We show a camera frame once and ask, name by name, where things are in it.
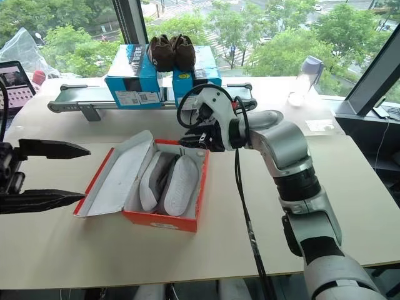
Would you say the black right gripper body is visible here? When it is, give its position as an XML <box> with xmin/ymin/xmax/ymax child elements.
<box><xmin>199</xmin><ymin>120</ymin><xmax>226</xmax><ymax>153</ymax></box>

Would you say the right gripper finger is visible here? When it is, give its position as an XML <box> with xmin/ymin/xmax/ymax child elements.
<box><xmin>178</xmin><ymin>136</ymin><xmax>206</xmax><ymax>150</ymax></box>
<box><xmin>183</xmin><ymin>126</ymin><xmax>206</xmax><ymax>139</ymax></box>

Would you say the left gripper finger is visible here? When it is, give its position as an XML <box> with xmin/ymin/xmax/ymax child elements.
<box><xmin>0</xmin><ymin>188</ymin><xmax>87</xmax><ymax>215</ymax></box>
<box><xmin>17</xmin><ymin>138</ymin><xmax>92</xmax><ymax>161</ymax></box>

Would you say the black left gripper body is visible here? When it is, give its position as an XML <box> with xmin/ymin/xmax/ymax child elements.
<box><xmin>0</xmin><ymin>142</ymin><xmax>28</xmax><ymax>195</ymax></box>

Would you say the blue shoebox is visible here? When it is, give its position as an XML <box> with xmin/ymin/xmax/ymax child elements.
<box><xmin>171</xmin><ymin>45</ymin><xmax>223</xmax><ymax>111</ymax></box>
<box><xmin>104</xmin><ymin>43</ymin><xmax>164</xmax><ymax>110</ymax></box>

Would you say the orange shoebox with lid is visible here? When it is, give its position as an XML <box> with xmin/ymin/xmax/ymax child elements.
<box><xmin>72</xmin><ymin>129</ymin><xmax>211</xmax><ymax>234</ymax></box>

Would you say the white sneaker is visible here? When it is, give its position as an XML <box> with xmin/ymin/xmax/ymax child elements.
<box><xmin>156</xmin><ymin>154</ymin><xmax>201</xmax><ymax>217</ymax></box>
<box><xmin>138</xmin><ymin>151</ymin><xmax>181</xmax><ymax>214</ymax></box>

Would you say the grey conveyor belt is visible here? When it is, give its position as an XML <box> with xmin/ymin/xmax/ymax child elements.
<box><xmin>47</xmin><ymin>82</ymin><xmax>258</xmax><ymax>123</ymax></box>

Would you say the red cap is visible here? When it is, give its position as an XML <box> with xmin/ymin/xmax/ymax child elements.
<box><xmin>31</xmin><ymin>69</ymin><xmax>48</xmax><ymax>93</ymax></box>

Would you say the brown shoe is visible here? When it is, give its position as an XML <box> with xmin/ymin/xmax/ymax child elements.
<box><xmin>169</xmin><ymin>33</ymin><xmax>197</xmax><ymax>73</ymax></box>
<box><xmin>146</xmin><ymin>35</ymin><xmax>176</xmax><ymax>73</ymax></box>

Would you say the clear bottle purple cap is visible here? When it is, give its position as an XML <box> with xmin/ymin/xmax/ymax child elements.
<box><xmin>287</xmin><ymin>55</ymin><xmax>324</xmax><ymax>108</ymax></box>

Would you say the white paper label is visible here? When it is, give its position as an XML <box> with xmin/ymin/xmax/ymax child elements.
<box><xmin>304</xmin><ymin>119</ymin><xmax>336</xmax><ymax>134</ymax></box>

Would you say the clear plastic bag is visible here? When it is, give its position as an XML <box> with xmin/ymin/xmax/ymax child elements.
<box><xmin>0</xmin><ymin>27</ymin><xmax>61</xmax><ymax>79</ymax></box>

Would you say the black window pillar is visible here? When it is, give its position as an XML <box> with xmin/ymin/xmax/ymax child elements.
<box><xmin>111</xmin><ymin>0</ymin><xmax>149</xmax><ymax>46</ymax></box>

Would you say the dark side desk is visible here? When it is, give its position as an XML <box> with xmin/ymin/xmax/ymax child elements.
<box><xmin>335</xmin><ymin>104</ymin><xmax>400</xmax><ymax>190</ymax></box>

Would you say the black slanted window beam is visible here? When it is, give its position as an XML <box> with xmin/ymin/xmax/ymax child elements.
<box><xmin>344</xmin><ymin>30</ymin><xmax>400</xmax><ymax>117</ymax></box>

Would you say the dark phone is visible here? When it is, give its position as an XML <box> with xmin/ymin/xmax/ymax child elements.
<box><xmin>372</xmin><ymin>106</ymin><xmax>400</xmax><ymax>121</ymax></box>

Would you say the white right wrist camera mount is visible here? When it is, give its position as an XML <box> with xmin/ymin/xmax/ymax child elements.
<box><xmin>191</xmin><ymin>83</ymin><xmax>236</xmax><ymax>141</ymax></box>

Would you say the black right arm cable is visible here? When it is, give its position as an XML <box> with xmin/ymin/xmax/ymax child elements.
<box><xmin>176</xmin><ymin>82</ymin><xmax>278</xmax><ymax>300</ymax></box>

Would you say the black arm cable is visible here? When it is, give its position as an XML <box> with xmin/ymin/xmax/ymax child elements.
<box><xmin>0</xmin><ymin>77</ymin><xmax>9</xmax><ymax>143</ymax></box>
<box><xmin>176</xmin><ymin>82</ymin><xmax>278</xmax><ymax>300</ymax></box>

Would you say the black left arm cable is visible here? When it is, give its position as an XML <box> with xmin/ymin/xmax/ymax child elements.
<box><xmin>0</xmin><ymin>77</ymin><xmax>9</xmax><ymax>143</ymax></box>

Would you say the thin white cable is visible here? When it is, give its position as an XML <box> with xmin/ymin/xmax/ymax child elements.
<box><xmin>374</xmin><ymin>117</ymin><xmax>391</xmax><ymax>171</ymax></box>

